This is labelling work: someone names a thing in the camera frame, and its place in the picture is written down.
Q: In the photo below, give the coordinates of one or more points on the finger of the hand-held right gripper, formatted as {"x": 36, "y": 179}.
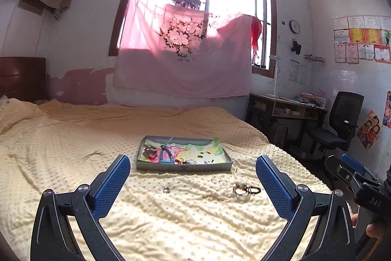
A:
{"x": 342, "y": 170}
{"x": 352, "y": 163}

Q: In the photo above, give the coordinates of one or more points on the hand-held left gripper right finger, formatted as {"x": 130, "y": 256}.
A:
{"x": 275, "y": 187}

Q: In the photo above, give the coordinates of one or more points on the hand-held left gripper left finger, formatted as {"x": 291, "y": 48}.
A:
{"x": 110, "y": 187}

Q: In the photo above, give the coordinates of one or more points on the blue hair claw clip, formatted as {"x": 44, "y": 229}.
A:
{"x": 166, "y": 154}

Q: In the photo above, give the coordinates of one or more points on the grey tray with colourful picture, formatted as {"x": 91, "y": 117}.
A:
{"x": 195, "y": 151}

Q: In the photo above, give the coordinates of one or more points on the person's right hand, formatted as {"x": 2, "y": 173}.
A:
{"x": 374, "y": 230}

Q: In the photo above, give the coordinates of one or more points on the black office chair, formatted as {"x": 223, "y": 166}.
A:
{"x": 333, "y": 126}

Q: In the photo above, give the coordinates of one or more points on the clear rings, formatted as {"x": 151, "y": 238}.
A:
{"x": 220, "y": 182}

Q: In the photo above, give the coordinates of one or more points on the dark desk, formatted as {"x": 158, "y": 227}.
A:
{"x": 284, "y": 114}

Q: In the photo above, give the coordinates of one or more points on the books on desk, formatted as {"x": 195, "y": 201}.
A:
{"x": 308, "y": 99}

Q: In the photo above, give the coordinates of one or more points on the white desk lamp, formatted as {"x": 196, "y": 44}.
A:
{"x": 276, "y": 77}

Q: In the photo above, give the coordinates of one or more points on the dark wooden headboard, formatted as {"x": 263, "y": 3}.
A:
{"x": 21, "y": 77}

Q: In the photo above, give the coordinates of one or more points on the pink floral cloth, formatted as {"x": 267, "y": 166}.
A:
{"x": 183, "y": 65}

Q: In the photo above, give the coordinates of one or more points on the red hanging decoration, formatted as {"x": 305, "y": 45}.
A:
{"x": 256, "y": 34}

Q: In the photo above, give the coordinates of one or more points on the cartoon wall poster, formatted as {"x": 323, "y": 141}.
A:
{"x": 370, "y": 129}
{"x": 388, "y": 109}

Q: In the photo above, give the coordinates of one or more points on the white wall calendar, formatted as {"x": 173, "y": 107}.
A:
{"x": 294, "y": 71}

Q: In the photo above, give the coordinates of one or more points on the metal wall shelf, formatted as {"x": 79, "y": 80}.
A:
{"x": 314, "y": 58}

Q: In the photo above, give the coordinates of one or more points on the group of wall certificates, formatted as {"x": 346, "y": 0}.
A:
{"x": 362, "y": 37}

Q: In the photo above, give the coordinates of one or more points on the round wall clock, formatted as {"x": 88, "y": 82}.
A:
{"x": 294, "y": 26}

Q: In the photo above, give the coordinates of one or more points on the wall mounted box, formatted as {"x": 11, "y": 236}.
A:
{"x": 30, "y": 2}

